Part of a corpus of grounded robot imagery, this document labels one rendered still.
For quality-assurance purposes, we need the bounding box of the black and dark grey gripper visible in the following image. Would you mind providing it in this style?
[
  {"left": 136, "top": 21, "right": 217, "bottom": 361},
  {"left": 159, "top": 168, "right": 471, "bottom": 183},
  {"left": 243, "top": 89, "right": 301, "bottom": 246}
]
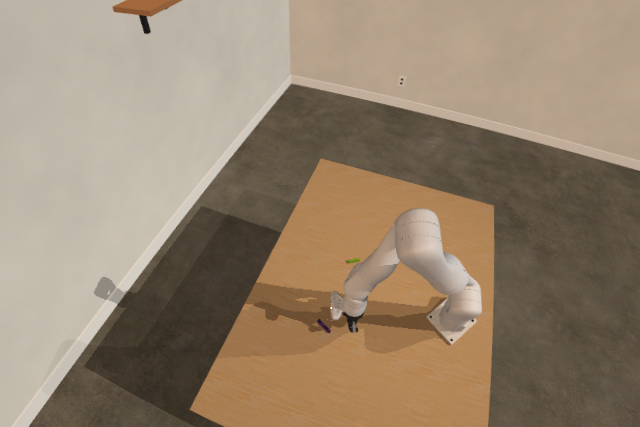
[{"left": 343, "top": 312, "right": 364, "bottom": 333}]

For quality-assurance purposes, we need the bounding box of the dark purple rod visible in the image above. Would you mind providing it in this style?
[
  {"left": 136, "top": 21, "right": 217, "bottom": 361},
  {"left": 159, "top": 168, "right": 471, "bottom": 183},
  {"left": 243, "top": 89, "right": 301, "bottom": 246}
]
[{"left": 317, "top": 320, "right": 331, "bottom": 333}]

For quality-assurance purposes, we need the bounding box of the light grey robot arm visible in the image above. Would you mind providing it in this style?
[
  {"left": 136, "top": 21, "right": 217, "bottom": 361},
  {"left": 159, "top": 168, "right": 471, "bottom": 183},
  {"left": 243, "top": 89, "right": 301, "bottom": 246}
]
[{"left": 331, "top": 208, "right": 482, "bottom": 332}]

